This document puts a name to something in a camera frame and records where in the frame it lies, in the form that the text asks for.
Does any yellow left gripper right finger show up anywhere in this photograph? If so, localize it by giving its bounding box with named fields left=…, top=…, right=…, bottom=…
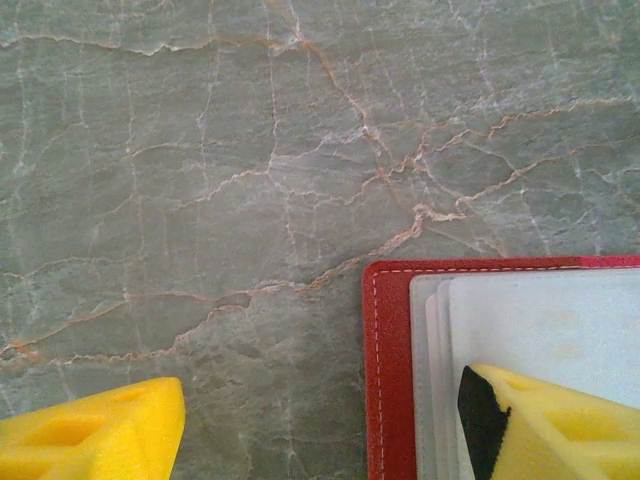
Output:
left=457, top=363, right=640, bottom=480

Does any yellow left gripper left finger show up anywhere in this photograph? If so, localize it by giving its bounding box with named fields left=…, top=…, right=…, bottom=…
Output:
left=0, top=376, right=187, bottom=480

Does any red leather card holder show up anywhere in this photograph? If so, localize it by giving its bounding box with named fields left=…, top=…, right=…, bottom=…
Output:
left=362, top=254, right=640, bottom=480

